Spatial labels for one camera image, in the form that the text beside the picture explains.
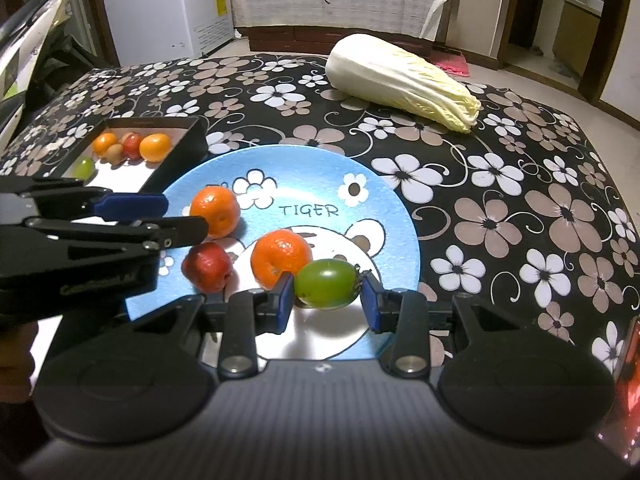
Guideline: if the wooden kitchen cabinet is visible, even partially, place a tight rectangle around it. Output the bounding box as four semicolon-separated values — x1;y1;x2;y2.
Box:
552;0;601;78

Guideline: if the white motor scooter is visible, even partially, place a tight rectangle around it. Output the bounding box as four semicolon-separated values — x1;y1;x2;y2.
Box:
0;0;101;131

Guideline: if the blue cartoon plate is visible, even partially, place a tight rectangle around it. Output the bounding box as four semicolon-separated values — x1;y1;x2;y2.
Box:
125;145;421;362

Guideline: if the red shiny packet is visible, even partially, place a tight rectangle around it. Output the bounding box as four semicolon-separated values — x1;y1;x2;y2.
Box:
597;317;640;458

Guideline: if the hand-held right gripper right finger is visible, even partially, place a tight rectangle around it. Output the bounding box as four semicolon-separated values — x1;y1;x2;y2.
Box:
360;272;528;380

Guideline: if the white chest freezer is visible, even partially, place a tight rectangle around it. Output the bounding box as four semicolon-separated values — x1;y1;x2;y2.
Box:
97;0;233;67

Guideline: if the white lace cloth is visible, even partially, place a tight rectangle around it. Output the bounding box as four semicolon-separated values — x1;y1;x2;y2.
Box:
232;0;447;41

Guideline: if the napa cabbage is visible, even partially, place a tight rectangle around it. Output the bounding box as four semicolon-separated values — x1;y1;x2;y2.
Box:
325;33;482;134

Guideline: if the large orange mandarin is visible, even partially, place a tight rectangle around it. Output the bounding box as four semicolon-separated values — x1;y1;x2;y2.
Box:
250;230;313;291

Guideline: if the small orange with stem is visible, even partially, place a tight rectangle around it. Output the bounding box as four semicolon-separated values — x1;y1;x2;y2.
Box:
139;133;173;163

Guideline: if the black box with white inside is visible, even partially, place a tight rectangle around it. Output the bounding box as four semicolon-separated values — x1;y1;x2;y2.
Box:
60;116;208;196

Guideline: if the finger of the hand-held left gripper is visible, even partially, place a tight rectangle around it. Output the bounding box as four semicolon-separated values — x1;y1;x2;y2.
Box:
20;177;169;221
25;215;209;261

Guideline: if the dark wooden cabinet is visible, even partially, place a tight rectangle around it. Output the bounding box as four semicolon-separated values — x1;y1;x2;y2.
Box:
234;24;433;58

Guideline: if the pink cloth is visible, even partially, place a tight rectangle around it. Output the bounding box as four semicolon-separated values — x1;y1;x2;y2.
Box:
431;52;471;77

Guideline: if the red apple front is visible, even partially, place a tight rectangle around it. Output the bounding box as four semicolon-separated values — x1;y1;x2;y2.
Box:
181;241;234;294

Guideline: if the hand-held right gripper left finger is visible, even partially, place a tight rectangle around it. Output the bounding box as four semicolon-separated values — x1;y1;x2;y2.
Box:
129;272;296;380

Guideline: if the black floral tablecloth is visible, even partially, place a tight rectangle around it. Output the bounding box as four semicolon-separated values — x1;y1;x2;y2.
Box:
0;55;640;396

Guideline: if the green tomato with stem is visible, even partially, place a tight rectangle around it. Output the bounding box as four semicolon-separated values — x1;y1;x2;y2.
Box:
294;258;362;309

